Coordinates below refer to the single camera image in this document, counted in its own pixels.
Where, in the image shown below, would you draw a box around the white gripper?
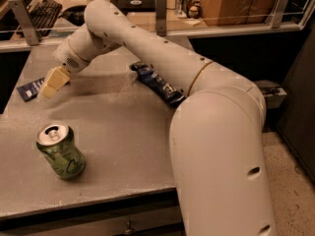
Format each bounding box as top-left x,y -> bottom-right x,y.
38,38 -> 87,98

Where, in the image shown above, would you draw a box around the blue rxbar blueberry bar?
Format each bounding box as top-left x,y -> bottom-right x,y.
17,78 -> 44,101

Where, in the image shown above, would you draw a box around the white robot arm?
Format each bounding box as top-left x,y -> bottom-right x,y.
39,0 -> 277,236

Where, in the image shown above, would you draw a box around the green soda can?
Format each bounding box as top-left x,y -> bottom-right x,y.
36,122 -> 86,180

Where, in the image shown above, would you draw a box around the black keyboard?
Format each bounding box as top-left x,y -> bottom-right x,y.
23,0 -> 62,36

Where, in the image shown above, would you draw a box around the black headphones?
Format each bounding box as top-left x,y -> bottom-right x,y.
60,5 -> 86,27

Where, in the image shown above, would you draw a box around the blue kettle chips bag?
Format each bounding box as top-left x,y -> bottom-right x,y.
130,62 -> 186,108

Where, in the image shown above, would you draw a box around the black laptop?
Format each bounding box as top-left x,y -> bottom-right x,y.
110,0 -> 156,13

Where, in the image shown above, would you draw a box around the small round brown object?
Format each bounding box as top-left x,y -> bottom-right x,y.
188,6 -> 200,19

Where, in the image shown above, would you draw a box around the wooden cabinet box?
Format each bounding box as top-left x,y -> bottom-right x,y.
200,0 -> 276,27

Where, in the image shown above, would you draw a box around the grey metal shelf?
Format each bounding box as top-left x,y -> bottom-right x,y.
255,80 -> 287,109

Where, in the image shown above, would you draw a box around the left metal bracket post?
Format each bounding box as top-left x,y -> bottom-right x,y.
9,0 -> 40,46

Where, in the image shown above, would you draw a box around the metal bracket post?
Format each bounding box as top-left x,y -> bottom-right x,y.
9,0 -> 40,46
268,0 -> 288,29
156,0 -> 167,36

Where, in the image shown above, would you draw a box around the middle metal bracket post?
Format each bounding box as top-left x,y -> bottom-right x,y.
156,0 -> 167,36

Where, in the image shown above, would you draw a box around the drawer with metal handle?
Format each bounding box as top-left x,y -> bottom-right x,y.
0,190 -> 186,236

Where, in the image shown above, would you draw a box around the right metal bracket post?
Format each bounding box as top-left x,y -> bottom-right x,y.
268,0 -> 288,29

